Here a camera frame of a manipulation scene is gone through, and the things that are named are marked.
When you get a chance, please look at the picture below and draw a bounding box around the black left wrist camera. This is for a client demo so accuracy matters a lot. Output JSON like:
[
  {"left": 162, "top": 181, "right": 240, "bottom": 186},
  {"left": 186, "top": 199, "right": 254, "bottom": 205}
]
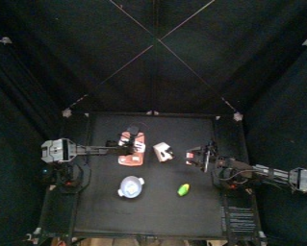
[{"left": 125, "top": 125, "right": 142, "bottom": 136}]

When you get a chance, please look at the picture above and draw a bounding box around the salmon orange toy tray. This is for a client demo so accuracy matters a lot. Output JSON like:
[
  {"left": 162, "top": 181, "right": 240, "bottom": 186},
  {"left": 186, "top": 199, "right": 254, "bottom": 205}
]
[{"left": 117, "top": 131, "right": 147, "bottom": 167}]

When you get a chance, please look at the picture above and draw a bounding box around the light blue bowl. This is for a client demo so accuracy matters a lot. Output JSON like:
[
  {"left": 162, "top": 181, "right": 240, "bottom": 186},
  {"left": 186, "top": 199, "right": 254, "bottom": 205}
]
[{"left": 117, "top": 175, "right": 147, "bottom": 199}]

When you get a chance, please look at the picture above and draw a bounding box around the thin diagonal brace wire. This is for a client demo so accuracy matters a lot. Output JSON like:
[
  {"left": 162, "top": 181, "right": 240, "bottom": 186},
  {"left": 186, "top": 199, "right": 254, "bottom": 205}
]
[
  {"left": 67, "top": 0, "right": 218, "bottom": 110},
  {"left": 108, "top": 0, "right": 239, "bottom": 113}
]

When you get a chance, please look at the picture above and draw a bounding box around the green yellow toy piece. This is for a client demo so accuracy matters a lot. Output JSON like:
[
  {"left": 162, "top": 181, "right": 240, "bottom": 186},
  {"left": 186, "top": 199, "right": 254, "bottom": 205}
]
[{"left": 176, "top": 183, "right": 191, "bottom": 197}]

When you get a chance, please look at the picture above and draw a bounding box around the white toy box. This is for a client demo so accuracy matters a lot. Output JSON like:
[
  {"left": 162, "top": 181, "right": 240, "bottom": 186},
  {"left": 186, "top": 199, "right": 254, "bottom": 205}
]
[{"left": 152, "top": 141, "right": 176, "bottom": 163}]

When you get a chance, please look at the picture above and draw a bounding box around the black ribbed side panel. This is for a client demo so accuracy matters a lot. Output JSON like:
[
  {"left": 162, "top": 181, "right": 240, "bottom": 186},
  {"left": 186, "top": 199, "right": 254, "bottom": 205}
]
[{"left": 224, "top": 206, "right": 258, "bottom": 238}]

